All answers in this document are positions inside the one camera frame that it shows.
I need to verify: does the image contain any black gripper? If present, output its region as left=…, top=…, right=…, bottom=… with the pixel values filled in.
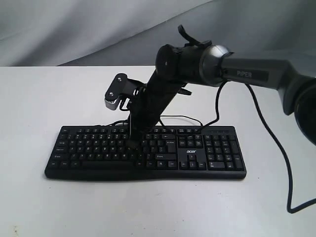
left=127, top=72, right=192, bottom=149

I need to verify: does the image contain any black acer keyboard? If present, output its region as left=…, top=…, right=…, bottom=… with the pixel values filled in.
left=44, top=125, right=246, bottom=181

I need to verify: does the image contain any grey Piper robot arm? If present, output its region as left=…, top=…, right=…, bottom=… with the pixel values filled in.
left=128, top=26, right=316, bottom=148

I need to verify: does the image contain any grey backdrop cloth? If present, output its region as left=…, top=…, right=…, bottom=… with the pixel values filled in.
left=0, top=0, right=316, bottom=66

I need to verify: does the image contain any black keyboard cable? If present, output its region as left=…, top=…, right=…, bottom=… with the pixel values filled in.
left=95, top=115, right=204, bottom=128

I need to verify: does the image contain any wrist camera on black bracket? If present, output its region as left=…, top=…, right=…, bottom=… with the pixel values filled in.
left=104, top=73, right=146, bottom=111

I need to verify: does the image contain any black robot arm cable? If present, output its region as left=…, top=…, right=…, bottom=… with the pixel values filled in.
left=158, top=81, right=316, bottom=213

